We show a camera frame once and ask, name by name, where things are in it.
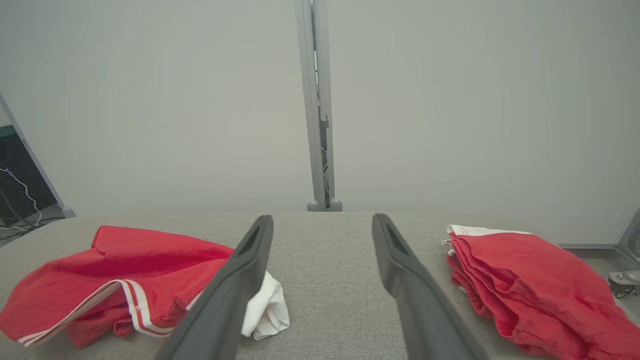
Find grey partition end frame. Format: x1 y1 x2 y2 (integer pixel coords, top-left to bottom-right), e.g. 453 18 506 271
0 92 77 219

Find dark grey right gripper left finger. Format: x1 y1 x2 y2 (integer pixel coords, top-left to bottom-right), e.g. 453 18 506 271
155 215 275 360

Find grey partition post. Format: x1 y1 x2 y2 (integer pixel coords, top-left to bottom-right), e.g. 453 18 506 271
295 0 344 213

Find grey metal bracket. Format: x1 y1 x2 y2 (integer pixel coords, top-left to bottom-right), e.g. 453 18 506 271
607 207 640 299

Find white cable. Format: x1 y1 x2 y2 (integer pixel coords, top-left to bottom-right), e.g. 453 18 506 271
0 167 43 232

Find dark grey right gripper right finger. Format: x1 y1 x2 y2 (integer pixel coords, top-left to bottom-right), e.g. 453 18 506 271
372 213 490 360

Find red basketball jersey white trim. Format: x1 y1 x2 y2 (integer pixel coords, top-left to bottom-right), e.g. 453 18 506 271
0 225 291 349

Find black computer case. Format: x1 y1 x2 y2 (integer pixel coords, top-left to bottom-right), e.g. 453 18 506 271
0 132 58 223

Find red shorts with white stripe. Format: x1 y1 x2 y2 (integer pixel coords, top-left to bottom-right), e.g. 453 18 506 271
442 224 640 360

